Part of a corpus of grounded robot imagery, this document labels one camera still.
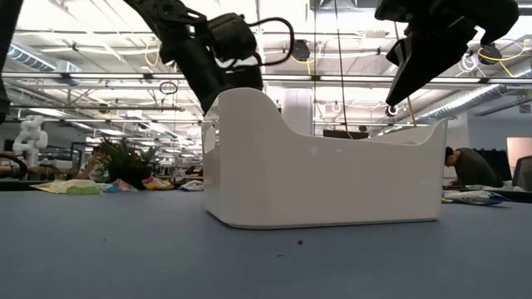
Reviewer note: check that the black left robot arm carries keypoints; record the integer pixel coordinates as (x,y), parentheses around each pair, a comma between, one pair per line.
(166,16)

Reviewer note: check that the green gummy clear wrapper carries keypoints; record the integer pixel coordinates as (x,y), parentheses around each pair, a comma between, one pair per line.
(83,190)

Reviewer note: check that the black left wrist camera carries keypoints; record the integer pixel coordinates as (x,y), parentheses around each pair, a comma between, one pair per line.
(230,37)

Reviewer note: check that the white blue Hershey's bar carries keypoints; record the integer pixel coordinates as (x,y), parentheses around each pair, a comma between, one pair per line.
(192,185)
(478,196)
(107,188)

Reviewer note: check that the yellow Sour Patch candy bag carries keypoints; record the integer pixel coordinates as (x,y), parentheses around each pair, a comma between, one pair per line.
(158,183)
(58,185)

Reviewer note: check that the person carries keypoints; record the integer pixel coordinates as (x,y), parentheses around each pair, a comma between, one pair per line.
(92,166)
(471,168)

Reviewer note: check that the grey office chair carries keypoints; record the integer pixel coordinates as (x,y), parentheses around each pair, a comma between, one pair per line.
(524,174)

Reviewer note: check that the white plastic bin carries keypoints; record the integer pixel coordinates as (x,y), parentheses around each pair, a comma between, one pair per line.
(311,178)

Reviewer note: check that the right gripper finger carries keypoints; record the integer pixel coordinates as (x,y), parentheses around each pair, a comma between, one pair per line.
(428,54)
(396,50)

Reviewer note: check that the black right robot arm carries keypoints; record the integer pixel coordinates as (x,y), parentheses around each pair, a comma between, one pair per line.
(498,16)

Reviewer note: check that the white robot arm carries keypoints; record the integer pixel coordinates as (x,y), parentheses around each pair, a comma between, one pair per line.
(29,137)

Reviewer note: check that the artificial plant black pot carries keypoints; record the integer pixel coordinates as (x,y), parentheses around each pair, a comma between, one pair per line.
(124,160)

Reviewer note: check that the red gummy clear wrapper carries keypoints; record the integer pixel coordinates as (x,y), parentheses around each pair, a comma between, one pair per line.
(124,185)

